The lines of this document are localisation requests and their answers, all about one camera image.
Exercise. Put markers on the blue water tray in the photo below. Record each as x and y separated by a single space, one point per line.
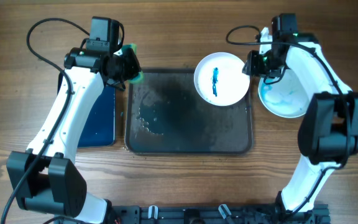
90 117

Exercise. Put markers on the green yellow sponge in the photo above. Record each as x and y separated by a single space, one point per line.
132 70

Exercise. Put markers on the dark brown serving tray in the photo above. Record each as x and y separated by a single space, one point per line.
166 115

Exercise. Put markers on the white plate top blue stain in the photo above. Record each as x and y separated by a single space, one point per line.
219 80

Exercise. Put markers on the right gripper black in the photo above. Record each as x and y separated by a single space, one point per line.
253 68

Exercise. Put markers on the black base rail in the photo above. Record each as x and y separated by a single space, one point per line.
247 214

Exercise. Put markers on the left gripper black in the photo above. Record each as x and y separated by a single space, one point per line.
134 66

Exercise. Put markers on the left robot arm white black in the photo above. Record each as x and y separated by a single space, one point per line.
44 177

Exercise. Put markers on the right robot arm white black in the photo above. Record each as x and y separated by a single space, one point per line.
328 134

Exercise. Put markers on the white plate blue stain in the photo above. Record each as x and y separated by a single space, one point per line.
286 98
219 80

